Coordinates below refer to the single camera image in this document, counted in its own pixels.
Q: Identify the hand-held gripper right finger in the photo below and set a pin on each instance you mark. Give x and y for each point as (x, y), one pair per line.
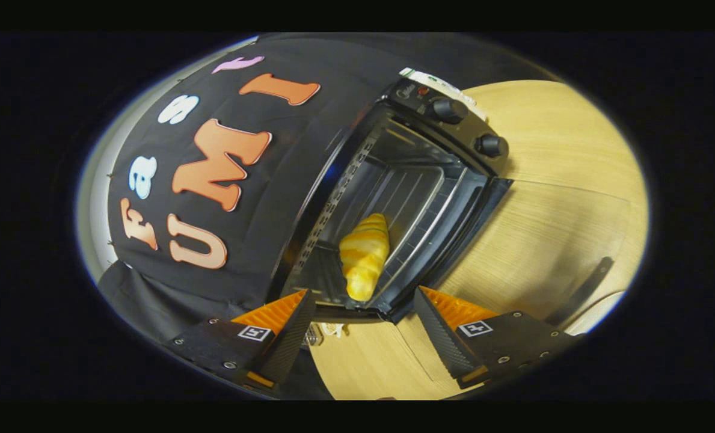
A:
(441, 340)

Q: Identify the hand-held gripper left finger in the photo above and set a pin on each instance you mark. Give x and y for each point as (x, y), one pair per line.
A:
(288, 340)

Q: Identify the golden croissant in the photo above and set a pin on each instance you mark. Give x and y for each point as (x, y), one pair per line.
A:
(364, 252)

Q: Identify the black toaster oven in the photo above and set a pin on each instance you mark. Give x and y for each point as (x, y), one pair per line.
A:
(453, 111)

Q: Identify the white slot toaster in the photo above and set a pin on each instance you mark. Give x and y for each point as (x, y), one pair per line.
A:
(447, 84)

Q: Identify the white plate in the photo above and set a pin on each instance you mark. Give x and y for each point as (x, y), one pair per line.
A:
(598, 313)

